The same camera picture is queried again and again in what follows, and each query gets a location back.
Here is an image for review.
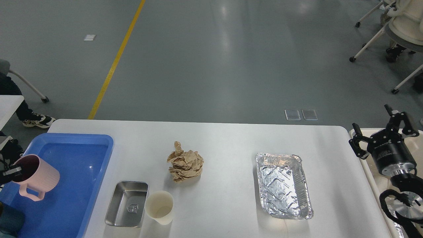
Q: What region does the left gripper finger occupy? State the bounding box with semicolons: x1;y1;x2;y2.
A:
0;166;22;182

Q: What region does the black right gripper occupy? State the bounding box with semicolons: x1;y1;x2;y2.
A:
349;104;420;176

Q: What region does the pink ribbed mug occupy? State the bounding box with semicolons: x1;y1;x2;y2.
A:
12;154;60;201

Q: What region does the aluminium foil tray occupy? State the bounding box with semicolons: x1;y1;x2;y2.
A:
255;152;313;220

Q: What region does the stainless steel tray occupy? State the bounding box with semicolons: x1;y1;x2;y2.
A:
105;181;149;228

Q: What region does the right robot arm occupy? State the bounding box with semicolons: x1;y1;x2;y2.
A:
349;104;423;238

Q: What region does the beige plastic bin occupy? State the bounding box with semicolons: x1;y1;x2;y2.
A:
360;128;423;237

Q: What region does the white cup in bin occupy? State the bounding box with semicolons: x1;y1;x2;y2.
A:
374;176;392;194

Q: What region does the blue plastic bin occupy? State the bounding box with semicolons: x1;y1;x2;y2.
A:
1;133;113;238

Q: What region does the white side table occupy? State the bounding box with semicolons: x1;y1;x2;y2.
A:
0;95;24;130

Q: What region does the floor outlet cover right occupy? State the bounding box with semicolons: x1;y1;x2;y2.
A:
301;109;318;121

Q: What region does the floor outlet cover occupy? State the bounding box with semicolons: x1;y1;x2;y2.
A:
284;109;301;121
301;109;318;121

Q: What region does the floor outlet cover left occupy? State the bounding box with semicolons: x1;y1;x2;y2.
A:
284;109;301;121

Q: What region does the person in dark trousers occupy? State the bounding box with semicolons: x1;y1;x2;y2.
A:
0;73;56;129

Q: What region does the foil tray in bin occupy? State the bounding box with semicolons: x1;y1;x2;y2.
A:
391;221;408;238

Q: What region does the grey office chair left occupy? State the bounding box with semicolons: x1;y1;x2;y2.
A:
0;59;50;103

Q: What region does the white office chair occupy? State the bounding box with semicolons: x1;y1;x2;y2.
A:
349;0;423;94

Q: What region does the cream paper cup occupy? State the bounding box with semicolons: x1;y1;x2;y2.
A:
144;191;174;225

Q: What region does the white floor paper scrap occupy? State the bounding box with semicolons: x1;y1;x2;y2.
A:
83;34;96;42

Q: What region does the crumpled brown paper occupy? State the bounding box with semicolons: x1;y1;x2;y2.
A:
167;141;204;183

